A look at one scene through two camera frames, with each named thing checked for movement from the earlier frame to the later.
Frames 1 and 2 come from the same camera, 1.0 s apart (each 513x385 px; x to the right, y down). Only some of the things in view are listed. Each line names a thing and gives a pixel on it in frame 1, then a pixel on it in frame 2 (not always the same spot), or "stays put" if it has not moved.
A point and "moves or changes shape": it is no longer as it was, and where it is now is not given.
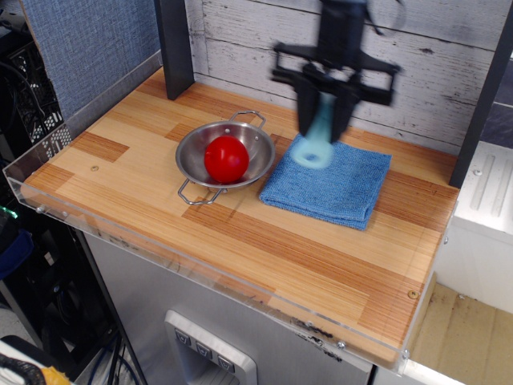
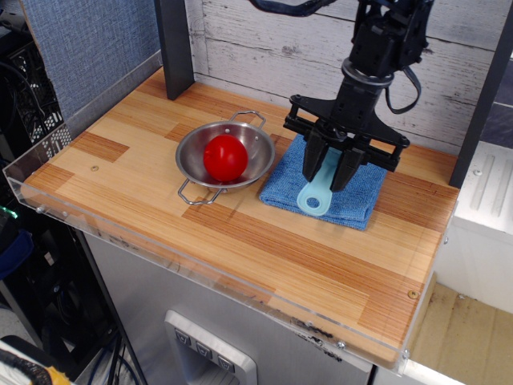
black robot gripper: [338, 60] → [352, 116]
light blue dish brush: [317, 151] moves or changes shape
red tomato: [227, 159] stays put
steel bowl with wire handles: [201, 188] stays put
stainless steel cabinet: [182, 331] stays put
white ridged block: [486, 192] stays put
